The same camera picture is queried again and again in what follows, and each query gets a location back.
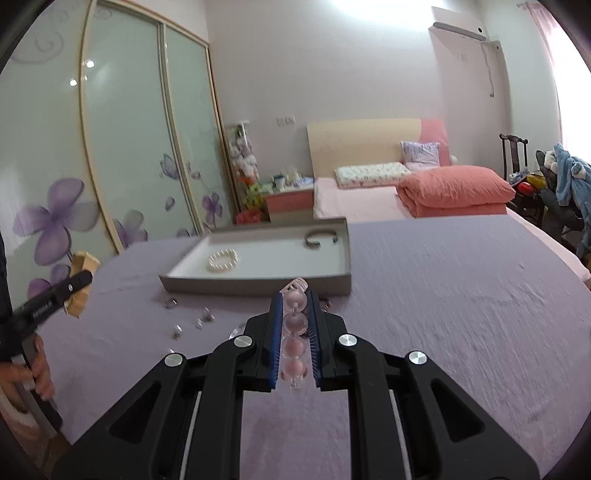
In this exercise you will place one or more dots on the person's left hand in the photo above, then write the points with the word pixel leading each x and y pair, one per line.
pixel 39 369

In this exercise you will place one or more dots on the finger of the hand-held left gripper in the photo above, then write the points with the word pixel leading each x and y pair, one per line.
pixel 60 290

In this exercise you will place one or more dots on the person's left forearm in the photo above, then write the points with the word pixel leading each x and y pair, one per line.
pixel 11 415

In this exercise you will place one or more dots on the blue plush garment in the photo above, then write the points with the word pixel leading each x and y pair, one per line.
pixel 570 177

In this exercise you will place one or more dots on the dark office chair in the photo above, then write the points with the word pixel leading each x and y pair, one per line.
pixel 551 203

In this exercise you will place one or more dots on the lilac printed pillow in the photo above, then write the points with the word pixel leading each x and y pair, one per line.
pixel 420 154

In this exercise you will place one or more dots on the white air conditioner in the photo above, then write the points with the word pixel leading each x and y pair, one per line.
pixel 457 23

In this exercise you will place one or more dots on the dark wooden chair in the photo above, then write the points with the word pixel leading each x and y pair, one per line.
pixel 512 154

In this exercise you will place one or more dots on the clear tube of plush toys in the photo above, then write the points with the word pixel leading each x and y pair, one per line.
pixel 244 161

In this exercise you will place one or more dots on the white air conditioner pipe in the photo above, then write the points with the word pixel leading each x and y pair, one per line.
pixel 490 64

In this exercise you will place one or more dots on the pink bed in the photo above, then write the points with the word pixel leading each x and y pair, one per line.
pixel 364 198

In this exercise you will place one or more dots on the pink curtain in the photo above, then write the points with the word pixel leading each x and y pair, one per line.
pixel 561 69

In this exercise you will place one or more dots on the white wall socket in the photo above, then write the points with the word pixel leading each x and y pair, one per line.
pixel 285 121

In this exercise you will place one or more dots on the pink and white nightstand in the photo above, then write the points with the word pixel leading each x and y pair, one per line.
pixel 288 205

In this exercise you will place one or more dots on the white plush toy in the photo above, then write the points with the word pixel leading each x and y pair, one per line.
pixel 549 159

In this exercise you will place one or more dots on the pile of colourful toys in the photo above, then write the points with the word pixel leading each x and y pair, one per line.
pixel 526 182

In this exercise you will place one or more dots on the beige and pink headboard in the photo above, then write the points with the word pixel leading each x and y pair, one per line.
pixel 355 143

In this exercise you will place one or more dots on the floral sliding-door wardrobe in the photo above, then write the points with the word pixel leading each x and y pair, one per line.
pixel 129 138

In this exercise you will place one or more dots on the lilac bed sheet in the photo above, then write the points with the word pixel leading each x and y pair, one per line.
pixel 438 323

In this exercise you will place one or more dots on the red-lined waste bin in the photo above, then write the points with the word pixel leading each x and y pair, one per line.
pixel 249 218

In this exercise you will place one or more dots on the patterned flat pillow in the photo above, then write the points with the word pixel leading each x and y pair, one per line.
pixel 369 174

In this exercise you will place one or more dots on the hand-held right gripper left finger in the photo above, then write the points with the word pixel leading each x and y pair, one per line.
pixel 277 341

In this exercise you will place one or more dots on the folded coral quilt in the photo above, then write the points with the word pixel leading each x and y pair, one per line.
pixel 452 189

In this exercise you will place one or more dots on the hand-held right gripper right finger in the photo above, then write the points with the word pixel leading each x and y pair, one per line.
pixel 315 341

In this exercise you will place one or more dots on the grey shallow tray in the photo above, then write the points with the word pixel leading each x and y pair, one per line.
pixel 277 258

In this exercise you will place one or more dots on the silver metal bangle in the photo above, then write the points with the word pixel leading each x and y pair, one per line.
pixel 308 242

